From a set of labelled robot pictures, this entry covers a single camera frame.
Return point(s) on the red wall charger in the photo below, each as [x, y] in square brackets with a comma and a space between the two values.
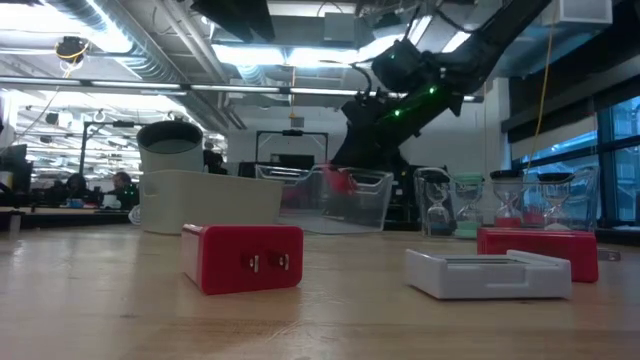
[225, 260]
[530, 240]
[341, 181]

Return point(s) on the blue sand hourglass black caps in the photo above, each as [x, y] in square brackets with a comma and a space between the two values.
[435, 176]

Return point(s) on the teal capped hourglass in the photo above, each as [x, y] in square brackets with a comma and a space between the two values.
[468, 230]

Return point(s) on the red sand hourglass black caps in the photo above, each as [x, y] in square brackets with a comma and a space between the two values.
[507, 221]

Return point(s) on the white sand hourglass black caps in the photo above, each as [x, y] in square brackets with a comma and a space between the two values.
[556, 177]

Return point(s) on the lavender wall charger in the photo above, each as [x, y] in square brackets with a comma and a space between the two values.
[607, 255]

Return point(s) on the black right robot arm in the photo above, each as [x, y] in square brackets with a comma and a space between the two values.
[480, 45]

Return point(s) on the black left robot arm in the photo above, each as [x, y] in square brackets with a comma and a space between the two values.
[235, 17]

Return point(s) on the clear plastic bin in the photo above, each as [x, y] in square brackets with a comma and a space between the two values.
[370, 205]
[585, 200]

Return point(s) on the grey ceiling unit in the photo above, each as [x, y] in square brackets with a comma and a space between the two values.
[342, 27]

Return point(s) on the long ceiling light bar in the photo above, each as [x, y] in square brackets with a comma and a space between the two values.
[235, 88]

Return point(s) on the person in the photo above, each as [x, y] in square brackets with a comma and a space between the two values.
[215, 161]
[124, 185]
[76, 185]

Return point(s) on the white plastic storage bin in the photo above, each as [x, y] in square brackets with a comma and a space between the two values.
[210, 200]

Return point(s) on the red desk box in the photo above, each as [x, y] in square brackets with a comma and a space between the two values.
[534, 219]

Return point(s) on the white cylinder with dark top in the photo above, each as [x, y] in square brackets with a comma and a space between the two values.
[170, 160]

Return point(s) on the white ceiling unit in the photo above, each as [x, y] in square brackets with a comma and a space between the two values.
[580, 12]

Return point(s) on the wooden background desk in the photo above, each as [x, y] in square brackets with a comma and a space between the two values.
[60, 212]

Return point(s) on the black monitor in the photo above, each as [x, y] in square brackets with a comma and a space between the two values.
[12, 165]

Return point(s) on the black rig frame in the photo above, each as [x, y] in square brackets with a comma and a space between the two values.
[122, 123]
[292, 132]

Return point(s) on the round silver air duct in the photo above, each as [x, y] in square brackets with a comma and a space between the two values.
[125, 45]

